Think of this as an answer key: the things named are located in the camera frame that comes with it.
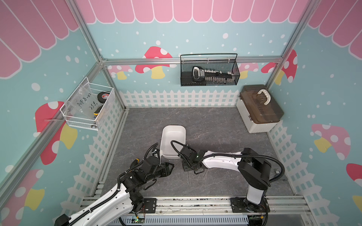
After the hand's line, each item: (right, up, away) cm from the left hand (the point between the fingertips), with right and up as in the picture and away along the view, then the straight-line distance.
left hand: (171, 169), depth 78 cm
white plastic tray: (-3, +18, +24) cm, 30 cm away
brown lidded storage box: (+62, +36, +26) cm, 77 cm away
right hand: (+8, -1, +9) cm, 13 cm away
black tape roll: (-39, +41, +2) cm, 57 cm away
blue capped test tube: (+16, +1, -5) cm, 17 cm away
